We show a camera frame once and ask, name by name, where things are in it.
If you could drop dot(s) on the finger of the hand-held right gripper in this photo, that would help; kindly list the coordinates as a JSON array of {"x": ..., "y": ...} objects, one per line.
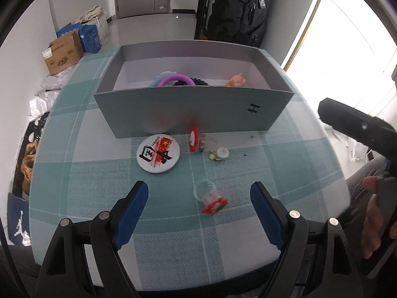
[{"x": 350, "y": 119}]

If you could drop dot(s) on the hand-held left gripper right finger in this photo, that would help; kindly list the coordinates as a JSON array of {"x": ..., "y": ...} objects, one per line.
[{"x": 268, "y": 214}]

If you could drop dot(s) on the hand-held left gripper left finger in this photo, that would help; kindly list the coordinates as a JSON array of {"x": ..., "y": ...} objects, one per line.
[{"x": 131, "y": 214}]

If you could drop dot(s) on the clear cup with red base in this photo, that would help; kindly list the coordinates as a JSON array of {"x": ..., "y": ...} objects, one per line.
[
  {"x": 214, "y": 206},
  {"x": 194, "y": 139}
]

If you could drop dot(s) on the grey cardboard box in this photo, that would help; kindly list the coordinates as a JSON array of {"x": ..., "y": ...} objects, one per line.
[{"x": 186, "y": 108}]

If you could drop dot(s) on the pink pig toy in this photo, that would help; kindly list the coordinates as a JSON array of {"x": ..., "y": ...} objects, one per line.
[{"x": 238, "y": 80}]

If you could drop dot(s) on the blue purple silicone wristband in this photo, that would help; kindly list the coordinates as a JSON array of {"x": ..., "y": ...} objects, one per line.
[{"x": 176, "y": 76}]

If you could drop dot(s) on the person's right hand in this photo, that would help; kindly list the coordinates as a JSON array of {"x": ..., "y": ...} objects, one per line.
[{"x": 373, "y": 226}]

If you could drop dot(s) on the white plastic bag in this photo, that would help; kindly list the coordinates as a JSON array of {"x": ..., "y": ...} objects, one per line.
[{"x": 353, "y": 152}]

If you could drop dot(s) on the person's grey trouser leg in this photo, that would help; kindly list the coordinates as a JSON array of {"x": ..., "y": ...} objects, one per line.
[{"x": 359, "y": 177}]

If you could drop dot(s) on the teal checked tablecloth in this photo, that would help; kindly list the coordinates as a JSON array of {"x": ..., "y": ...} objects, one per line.
[{"x": 93, "y": 177}]

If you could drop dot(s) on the round white red badge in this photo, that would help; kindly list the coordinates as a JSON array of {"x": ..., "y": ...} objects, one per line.
[{"x": 149, "y": 161}]

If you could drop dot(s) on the small white round cap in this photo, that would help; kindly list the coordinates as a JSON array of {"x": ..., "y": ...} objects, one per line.
[{"x": 222, "y": 153}]

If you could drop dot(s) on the small green bead charm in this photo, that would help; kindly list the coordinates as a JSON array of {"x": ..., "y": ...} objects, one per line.
[{"x": 212, "y": 156}]

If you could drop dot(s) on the brown shoes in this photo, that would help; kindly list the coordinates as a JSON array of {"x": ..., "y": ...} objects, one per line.
[{"x": 28, "y": 167}]

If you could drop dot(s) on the blue bag with white figure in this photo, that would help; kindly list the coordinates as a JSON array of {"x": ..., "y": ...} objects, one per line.
[{"x": 18, "y": 220}]

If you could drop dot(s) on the black shoe rack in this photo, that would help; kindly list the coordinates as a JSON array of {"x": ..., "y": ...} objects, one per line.
[{"x": 35, "y": 130}]

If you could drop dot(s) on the crumpled clear plastic bags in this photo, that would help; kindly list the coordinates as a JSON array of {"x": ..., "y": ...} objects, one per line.
[{"x": 51, "y": 82}]

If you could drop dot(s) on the black jacket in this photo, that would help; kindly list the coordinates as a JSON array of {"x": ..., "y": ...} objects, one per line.
[{"x": 235, "y": 12}]

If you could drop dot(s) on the brown cardboard box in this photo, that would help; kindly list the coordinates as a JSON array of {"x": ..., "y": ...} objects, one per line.
[{"x": 63, "y": 54}]

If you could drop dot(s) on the blue cardboard box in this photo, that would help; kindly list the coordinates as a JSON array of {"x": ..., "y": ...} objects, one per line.
[{"x": 91, "y": 38}]

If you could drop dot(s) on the black coat rack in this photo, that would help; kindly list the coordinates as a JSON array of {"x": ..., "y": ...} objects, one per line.
[{"x": 203, "y": 6}]

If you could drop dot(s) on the white woven bag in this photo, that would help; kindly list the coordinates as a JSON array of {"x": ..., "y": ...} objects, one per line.
[{"x": 103, "y": 28}]

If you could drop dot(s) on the beige canvas tote bag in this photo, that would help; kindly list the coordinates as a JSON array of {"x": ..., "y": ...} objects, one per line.
[{"x": 91, "y": 14}]

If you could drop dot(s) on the bright window with wooden frame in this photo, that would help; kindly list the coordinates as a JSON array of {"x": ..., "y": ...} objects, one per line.
[{"x": 347, "y": 37}]

